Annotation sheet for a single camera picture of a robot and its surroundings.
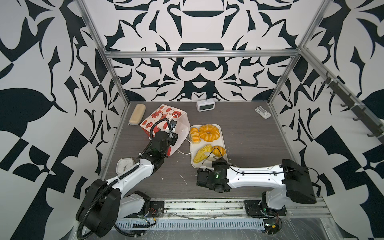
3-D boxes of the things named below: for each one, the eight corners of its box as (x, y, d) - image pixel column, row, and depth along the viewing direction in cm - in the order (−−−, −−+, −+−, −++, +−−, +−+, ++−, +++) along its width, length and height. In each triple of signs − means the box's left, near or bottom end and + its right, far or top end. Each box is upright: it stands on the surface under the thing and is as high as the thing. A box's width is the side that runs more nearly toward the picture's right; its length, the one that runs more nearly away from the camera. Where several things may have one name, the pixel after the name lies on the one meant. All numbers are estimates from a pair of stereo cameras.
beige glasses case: (130, 125, 107) (128, 122, 104) (135, 107, 118) (134, 104, 115) (141, 125, 107) (140, 122, 104) (146, 107, 118) (145, 104, 115)
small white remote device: (265, 120, 112) (266, 118, 111) (254, 110, 119) (255, 108, 117) (271, 117, 114) (272, 115, 113) (259, 107, 121) (260, 105, 119)
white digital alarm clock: (197, 112, 114) (197, 107, 110) (196, 105, 118) (196, 100, 114) (215, 110, 116) (216, 105, 112) (213, 103, 120) (213, 98, 116)
